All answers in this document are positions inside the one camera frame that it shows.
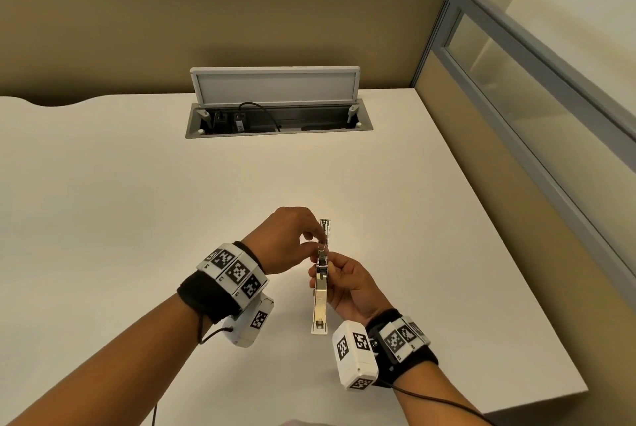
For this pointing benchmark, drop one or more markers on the person's right hand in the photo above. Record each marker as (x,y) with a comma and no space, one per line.
(355,291)

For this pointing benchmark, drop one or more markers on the person's left hand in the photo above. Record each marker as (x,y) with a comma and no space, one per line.
(276,242)

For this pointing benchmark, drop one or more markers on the person's right thumb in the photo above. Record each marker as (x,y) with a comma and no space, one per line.
(343,261)

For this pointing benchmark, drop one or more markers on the person's left thumb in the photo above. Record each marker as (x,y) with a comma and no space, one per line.
(304,250)

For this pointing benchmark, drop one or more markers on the silver white stapler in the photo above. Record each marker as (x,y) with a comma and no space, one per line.
(319,299)

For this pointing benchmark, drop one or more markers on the person's right forearm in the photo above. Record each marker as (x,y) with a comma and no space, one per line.
(437,398)

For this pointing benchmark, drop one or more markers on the person's left forearm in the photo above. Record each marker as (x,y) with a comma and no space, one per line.
(114,371)

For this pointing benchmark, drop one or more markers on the white marker-tag wristband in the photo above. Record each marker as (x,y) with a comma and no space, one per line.
(237,271)
(400,338)

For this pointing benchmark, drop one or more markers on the black power plug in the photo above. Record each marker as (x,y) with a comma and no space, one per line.
(222,121)

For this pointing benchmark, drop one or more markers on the beige desk partition panel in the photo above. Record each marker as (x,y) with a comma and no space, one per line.
(198,33)

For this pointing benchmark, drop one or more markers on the grey framed glass partition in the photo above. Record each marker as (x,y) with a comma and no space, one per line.
(536,107)

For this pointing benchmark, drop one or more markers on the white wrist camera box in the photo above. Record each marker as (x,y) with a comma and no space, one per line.
(248,324)
(354,353)

